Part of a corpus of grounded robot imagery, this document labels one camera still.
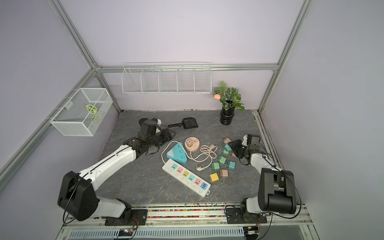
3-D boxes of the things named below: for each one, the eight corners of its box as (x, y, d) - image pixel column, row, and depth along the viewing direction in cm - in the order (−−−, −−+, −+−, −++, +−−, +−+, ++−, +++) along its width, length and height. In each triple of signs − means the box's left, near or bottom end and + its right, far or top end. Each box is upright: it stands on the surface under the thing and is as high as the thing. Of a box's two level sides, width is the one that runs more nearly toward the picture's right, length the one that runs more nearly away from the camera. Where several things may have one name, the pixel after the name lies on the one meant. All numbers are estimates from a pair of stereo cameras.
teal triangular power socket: (166, 156, 95) (166, 154, 94) (178, 144, 101) (177, 142, 99) (181, 168, 90) (181, 166, 88) (193, 155, 96) (193, 153, 94)
